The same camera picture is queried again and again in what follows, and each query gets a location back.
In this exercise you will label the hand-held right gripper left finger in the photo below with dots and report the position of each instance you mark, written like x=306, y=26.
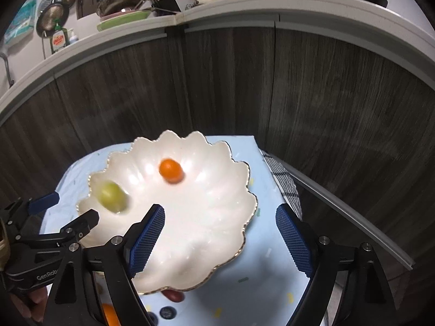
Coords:
x=146, y=241

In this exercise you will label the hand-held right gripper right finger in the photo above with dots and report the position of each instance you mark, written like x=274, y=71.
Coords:
x=293, y=241

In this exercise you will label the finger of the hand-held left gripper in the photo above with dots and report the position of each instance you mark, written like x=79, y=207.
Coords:
x=85, y=222
x=44, y=202

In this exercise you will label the green round fruit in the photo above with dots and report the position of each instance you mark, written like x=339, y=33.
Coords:
x=112, y=197

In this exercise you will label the red jujube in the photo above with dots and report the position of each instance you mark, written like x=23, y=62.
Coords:
x=174, y=295

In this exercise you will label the white scalloped bowl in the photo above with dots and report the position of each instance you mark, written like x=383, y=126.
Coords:
x=204, y=217

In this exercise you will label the orange tangerine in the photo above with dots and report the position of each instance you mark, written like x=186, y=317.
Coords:
x=171, y=170
x=109, y=314

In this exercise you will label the person's left hand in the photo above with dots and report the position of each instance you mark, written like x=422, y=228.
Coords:
x=34, y=300

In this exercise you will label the light blue tablecloth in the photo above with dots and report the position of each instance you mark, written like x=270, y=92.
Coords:
x=258, y=278

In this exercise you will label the black white checkered cloth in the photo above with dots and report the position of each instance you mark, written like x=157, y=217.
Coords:
x=283, y=183

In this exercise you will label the grey edge strip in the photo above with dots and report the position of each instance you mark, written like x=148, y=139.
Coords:
x=356, y=214

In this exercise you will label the dark purple round fruit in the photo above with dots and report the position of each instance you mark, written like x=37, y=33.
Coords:
x=168, y=312
x=152, y=318

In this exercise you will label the metal faucet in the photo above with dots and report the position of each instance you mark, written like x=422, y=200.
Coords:
x=6, y=69

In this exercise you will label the dark wood kitchen cabinet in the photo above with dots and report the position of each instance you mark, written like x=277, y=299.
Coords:
x=306, y=91

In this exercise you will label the green dish soap bottle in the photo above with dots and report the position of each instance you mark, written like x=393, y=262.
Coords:
x=59, y=39

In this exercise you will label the clear pump bottle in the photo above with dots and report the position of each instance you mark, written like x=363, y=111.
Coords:
x=73, y=36

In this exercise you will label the teal printed packet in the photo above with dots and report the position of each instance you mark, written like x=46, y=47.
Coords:
x=20, y=20

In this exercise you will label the hanging frying pan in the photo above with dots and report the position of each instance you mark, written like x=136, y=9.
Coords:
x=51, y=15

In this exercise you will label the green plate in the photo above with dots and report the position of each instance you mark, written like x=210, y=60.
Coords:
x=124, y=23

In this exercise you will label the stainless steel pot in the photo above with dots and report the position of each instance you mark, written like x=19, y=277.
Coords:
x=119, y=0

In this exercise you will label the black tray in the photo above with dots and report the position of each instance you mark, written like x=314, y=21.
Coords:
x=166, y=6

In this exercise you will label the white kitchen countertop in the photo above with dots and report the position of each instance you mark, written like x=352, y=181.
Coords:
x=306, y=6

